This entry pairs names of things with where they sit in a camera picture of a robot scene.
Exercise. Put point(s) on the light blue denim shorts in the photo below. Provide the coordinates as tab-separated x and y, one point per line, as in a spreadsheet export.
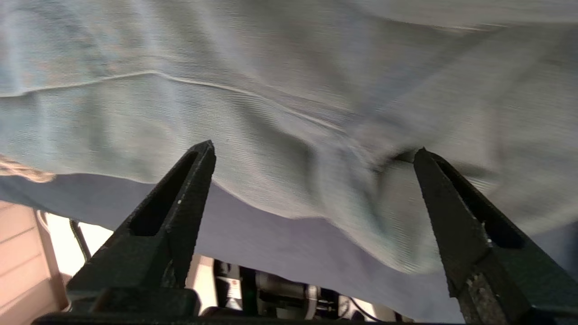
271	90

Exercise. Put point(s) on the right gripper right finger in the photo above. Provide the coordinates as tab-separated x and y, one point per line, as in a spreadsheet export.
487	262

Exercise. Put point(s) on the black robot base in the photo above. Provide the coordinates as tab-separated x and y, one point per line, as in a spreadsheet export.
280	289

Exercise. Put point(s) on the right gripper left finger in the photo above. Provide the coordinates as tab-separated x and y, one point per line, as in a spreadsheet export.
153	253

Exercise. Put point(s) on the blue bed sheet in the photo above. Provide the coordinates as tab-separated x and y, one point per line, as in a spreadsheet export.
271	243

